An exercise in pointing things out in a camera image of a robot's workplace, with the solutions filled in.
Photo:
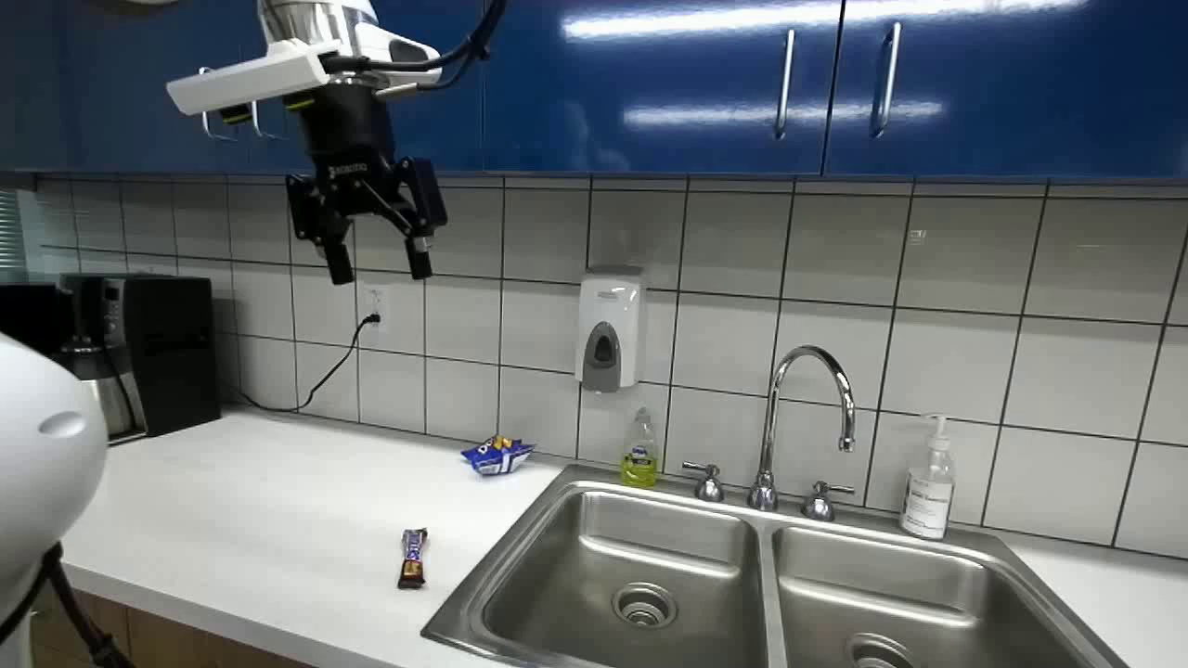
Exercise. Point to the brown snack packet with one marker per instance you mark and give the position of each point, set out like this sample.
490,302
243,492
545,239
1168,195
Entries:
413,546

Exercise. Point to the chrome faucet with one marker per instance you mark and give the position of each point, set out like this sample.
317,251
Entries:
798,443

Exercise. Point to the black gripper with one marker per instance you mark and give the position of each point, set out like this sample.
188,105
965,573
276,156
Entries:
356,173

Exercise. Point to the white wall soap dispenser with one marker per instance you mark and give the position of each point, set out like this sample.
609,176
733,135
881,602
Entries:
609,320

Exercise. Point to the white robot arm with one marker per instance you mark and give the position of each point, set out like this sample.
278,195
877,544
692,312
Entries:
332,64

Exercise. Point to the white wall outlet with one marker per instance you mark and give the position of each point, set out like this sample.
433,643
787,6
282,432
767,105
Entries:
371,312

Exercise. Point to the blue upper cabinets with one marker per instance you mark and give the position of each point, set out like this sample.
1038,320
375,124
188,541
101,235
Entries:
988,89

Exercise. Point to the black coffee maker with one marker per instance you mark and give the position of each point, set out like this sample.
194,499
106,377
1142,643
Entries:
146,339

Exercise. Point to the blue snack packet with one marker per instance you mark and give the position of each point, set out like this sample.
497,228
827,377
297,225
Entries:
497,453

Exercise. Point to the white pump soap bottle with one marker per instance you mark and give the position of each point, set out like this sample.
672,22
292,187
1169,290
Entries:
928,489

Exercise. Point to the stainless steel double sink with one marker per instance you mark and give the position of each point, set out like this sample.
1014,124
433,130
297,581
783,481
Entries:
614,578

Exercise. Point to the green dish soap bottle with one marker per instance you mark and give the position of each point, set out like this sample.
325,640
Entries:
641,452

